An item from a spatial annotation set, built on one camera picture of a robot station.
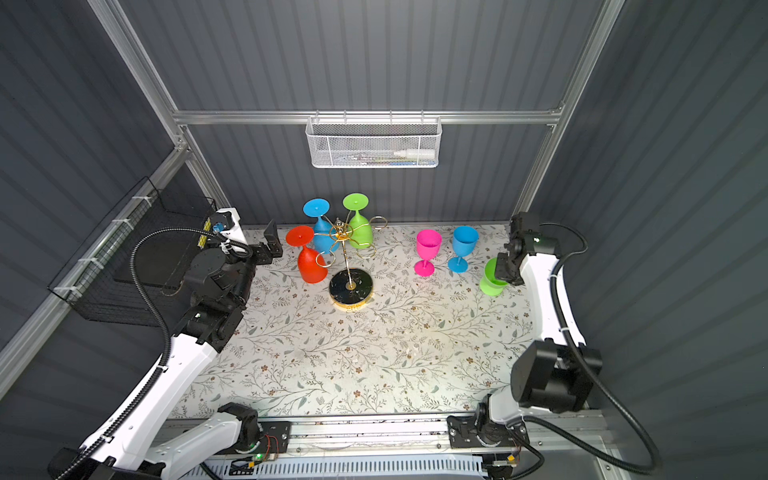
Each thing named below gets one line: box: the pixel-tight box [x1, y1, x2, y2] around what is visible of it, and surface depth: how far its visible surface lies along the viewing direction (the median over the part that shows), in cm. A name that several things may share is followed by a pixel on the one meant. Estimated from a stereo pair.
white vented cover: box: [216, 457, 488, 480], surface depth 72 cm
